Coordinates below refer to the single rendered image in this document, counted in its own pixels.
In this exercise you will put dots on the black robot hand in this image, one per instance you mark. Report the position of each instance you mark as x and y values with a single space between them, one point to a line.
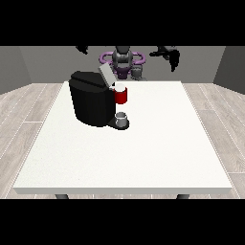
173 57
83 48

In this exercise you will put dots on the small grey coffee pod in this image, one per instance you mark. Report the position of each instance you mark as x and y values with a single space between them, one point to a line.
137 73

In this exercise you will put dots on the red pod holder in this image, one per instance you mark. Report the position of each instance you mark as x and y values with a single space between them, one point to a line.
121 96

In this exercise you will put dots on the pale grey machine lid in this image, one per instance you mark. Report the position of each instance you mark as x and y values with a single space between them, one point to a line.
106 74

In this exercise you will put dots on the black coffee machine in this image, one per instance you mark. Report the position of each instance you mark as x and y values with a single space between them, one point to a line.
91 100

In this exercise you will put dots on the grey robot trunk purple rings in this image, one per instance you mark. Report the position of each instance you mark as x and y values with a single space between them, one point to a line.
122 59

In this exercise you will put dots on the small grey cup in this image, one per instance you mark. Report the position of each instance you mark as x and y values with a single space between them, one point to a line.
121 119

